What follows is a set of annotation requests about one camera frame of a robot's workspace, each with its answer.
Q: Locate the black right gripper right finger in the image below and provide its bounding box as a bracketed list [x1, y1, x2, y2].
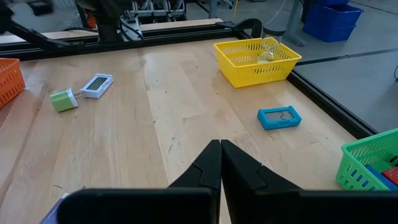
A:
[221, 139, 398, 224]

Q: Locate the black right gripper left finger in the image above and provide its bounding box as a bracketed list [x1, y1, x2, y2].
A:
[57, 139, 223, 224]

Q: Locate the red digital clock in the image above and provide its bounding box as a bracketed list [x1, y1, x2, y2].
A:
[381, 166, 398, 187]

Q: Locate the white digital clock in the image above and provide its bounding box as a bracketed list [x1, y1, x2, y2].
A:
[80, 73, 114, 100]

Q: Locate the black hourglass white sand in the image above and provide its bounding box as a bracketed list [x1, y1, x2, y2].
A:
[256, 26, 287, 65]

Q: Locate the green USB wall charger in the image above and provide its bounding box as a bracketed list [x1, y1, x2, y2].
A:
[49, 88, 85, 113]

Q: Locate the light blue digital clock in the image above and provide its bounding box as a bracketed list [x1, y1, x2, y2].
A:
[257, 105, 303, 131]

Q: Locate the green plastic basket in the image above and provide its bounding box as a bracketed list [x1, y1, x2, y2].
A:
[335, 128, 398, 192]

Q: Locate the yellow plastic basket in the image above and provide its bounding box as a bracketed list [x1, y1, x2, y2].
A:
[213, 37, 303, 89]

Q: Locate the blue plastic bin stack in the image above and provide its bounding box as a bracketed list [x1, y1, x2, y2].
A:
[302, 0, 364, 44]

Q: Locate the orange plastic basket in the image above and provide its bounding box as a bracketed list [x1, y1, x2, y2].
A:
[0, 57, 26, 109]

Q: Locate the black aluminium rig frame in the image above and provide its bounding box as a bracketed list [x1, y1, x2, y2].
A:
[0, 17, 379, 140]

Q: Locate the black curved cable conduit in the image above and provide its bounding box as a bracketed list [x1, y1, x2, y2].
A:
[217, 17, 264, 39]

